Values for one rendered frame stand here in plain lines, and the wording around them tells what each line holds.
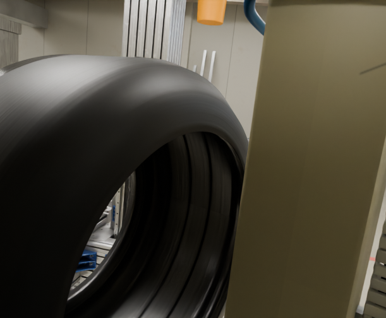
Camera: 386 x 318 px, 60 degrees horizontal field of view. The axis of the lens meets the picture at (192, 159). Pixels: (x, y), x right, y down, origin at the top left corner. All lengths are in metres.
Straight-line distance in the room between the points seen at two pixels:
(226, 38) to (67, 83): 7.72
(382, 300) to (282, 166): 0.19
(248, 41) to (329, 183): 7.69
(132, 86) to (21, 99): 0.11
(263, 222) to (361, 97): 0.15
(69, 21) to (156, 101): 9.14
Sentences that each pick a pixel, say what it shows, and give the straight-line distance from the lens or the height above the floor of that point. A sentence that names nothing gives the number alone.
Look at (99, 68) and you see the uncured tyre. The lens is 0.41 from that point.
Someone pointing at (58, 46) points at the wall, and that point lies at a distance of 9.60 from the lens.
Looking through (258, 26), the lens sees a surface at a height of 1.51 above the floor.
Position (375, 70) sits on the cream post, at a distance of 0.33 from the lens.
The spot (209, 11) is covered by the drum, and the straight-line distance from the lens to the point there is 4.50.
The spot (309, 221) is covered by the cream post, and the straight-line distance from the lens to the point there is 0.36.
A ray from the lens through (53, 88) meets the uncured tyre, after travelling 0.38.
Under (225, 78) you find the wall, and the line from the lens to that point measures 7.96.
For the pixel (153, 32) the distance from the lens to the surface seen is 1.79.
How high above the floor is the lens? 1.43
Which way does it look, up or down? 11 degrees down
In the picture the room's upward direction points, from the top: 6 degrees clockwise
